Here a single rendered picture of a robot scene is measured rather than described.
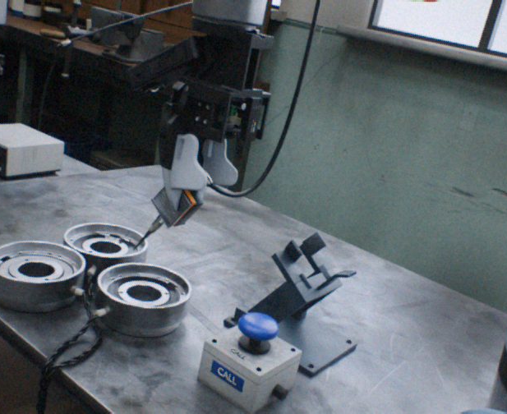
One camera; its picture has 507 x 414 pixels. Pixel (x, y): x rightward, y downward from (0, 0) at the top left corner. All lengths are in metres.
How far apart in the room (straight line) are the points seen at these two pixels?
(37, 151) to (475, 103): 1.39
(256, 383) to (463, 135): 1.69
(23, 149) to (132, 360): 0.88
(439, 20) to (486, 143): 0.48
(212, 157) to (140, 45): 1.71
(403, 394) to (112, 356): 0.31
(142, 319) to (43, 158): 0.88
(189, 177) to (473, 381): 0.40
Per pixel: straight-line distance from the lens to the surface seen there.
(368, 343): 0.76
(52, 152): 1.49
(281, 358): 0.60
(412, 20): 2.34
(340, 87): 2.36
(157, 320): 0.65
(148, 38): 2.41
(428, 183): 2.22
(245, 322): 0.58
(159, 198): 0.72
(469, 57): 2.07
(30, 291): 0.68
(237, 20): 0.62
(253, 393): 0.58
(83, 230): 0.83
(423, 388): 0.71
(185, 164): 0.66
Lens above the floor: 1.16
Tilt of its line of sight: 18 degrees down
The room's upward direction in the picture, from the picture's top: 12 degrees clockwise
